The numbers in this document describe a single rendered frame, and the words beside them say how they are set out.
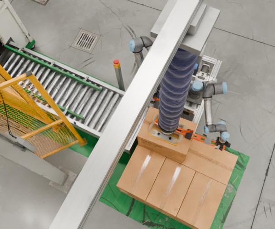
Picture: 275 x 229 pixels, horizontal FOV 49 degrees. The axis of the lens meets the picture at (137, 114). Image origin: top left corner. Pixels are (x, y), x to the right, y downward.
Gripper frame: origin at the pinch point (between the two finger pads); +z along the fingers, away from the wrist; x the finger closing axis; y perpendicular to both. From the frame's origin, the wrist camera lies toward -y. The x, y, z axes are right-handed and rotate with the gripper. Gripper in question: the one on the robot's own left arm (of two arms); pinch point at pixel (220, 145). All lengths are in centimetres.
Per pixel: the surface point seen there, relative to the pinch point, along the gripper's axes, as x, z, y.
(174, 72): 11, -141, 59
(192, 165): 19, 53, 17
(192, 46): 14, -180, 51
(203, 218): 73, 53, -14
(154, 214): 88, 108, 40
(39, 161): 91, -7, 172
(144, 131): 13, 13, 84
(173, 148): 19, 13, 46
